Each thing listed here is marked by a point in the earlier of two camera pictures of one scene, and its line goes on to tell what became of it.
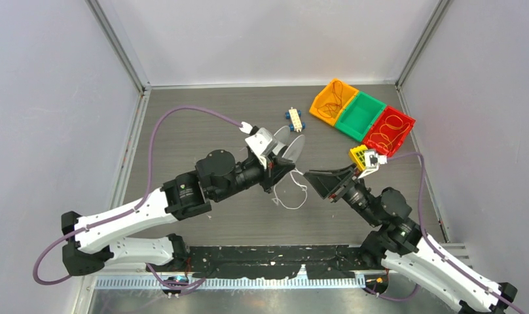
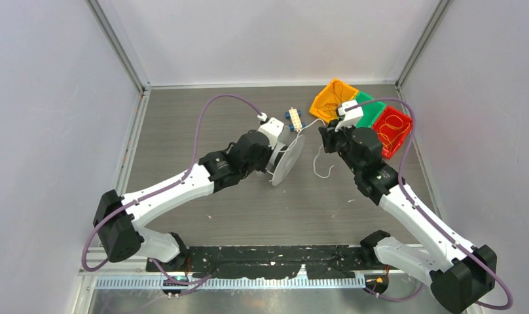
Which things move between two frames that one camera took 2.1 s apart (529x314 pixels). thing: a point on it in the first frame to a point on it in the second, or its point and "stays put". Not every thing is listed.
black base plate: (255, 261) stays put
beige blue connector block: (294, 115) stays put
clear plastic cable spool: (294, 152) stays put
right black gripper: (326, 182) to (328, 135)
